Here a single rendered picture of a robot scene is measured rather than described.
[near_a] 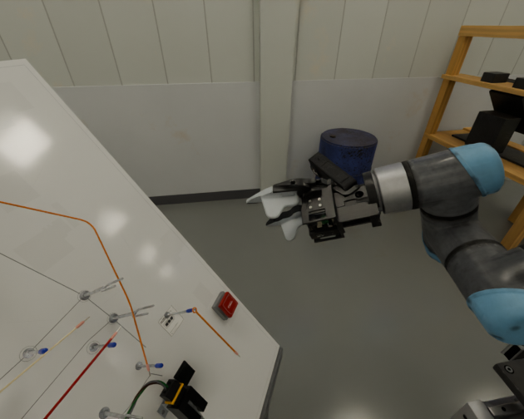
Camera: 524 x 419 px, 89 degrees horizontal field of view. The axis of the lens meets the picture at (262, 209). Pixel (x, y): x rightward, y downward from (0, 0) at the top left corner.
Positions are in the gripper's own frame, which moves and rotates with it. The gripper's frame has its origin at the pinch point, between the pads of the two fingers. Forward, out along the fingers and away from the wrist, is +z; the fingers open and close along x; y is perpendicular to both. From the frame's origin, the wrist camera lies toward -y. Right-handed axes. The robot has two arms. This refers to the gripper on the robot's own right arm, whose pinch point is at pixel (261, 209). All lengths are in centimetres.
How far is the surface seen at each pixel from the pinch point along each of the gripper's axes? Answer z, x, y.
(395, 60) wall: -76, 138, -242
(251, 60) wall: 47, 70, -220
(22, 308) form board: 36.7, -13.5, 18.2
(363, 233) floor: -9, 221, -104
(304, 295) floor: 41, 167, -32
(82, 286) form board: 34.8, -6.7, 12.7
